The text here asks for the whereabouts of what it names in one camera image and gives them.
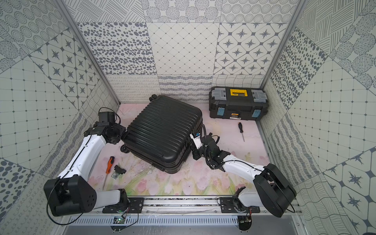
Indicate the aluminium mounting rail frame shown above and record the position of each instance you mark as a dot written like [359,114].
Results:
[213,210]

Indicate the black ribbed hard-shell suitcase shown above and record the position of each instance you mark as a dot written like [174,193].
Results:
[160,134]

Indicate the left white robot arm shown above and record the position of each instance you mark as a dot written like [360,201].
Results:
[70,193]

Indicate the small black green part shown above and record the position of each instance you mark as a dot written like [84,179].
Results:
[118,170]

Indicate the floral pink table mat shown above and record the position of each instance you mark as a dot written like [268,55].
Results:
[194,177]

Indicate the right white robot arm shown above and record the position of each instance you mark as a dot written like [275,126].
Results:
[274,191]

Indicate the black handled screwdriver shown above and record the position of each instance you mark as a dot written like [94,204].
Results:
[241,130]

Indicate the black toolbox with yellow label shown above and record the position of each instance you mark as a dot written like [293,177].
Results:
[237,103]

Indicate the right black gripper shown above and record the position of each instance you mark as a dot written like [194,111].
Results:
[195,156]

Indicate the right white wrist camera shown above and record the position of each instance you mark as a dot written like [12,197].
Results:
[197,140]

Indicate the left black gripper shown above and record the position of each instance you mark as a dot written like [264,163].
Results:
[118,132]

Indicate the orange handled screwdriver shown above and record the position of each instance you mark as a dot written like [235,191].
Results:
[108,169]

